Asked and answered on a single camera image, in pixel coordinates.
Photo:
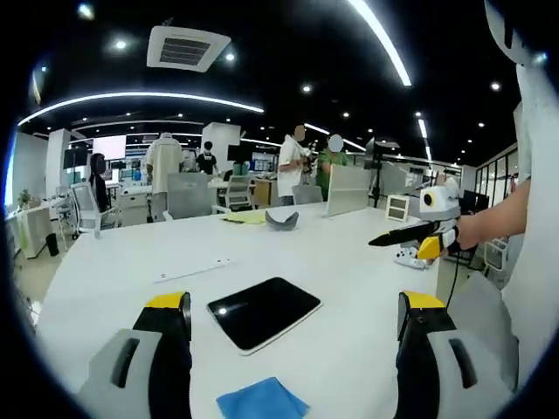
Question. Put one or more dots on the black tablet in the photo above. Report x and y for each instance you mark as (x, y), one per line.
(264, 312)

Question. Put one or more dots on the black waste bin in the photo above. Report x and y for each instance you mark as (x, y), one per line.
(52, 245)

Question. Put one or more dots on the bright wall screen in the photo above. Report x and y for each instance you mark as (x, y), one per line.
(109, 147)

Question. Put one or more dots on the white table socket strip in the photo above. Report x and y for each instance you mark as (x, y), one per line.
(196, 268)

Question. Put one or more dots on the person's right hand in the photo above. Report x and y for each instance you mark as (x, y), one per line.
(469, 233)

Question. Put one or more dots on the light grey desk divider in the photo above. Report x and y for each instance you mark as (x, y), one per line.
(348, 192)

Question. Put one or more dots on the white game controller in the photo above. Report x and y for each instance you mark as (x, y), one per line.
(410, 258)

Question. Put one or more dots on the dark grey desk divider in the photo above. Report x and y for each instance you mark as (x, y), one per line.
(188, 196)

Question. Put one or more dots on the ceiling air conditioner vent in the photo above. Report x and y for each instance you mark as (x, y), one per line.
(185, 49)

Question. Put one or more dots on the straight ceiling light strip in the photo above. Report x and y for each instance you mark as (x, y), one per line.
(384, 39)

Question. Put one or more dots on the white office chair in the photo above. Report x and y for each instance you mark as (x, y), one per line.
(87, 209)

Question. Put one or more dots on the mesh office chair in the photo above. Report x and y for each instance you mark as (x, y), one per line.
(239, 192)

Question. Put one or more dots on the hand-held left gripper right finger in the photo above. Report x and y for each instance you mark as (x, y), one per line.
(430, 375)

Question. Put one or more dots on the black tripod stand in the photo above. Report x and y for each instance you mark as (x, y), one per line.
(376, 174)

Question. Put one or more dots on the blue cleaning cloth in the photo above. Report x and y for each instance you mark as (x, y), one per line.
(262, 401)

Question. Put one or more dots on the small white frame cabinet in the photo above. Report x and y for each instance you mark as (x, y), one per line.
(397, 209)

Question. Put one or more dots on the person's white shirt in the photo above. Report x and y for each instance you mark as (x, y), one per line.
(537, 153)

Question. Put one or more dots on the yellow cloth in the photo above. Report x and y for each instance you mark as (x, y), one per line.
(244, 217)

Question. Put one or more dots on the curved ceiling light strip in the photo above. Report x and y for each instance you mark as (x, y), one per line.
(131, 95)

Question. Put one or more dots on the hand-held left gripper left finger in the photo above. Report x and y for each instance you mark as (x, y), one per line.
(153, 375)

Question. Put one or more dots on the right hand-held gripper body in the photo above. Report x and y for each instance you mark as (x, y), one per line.
(439, 203)

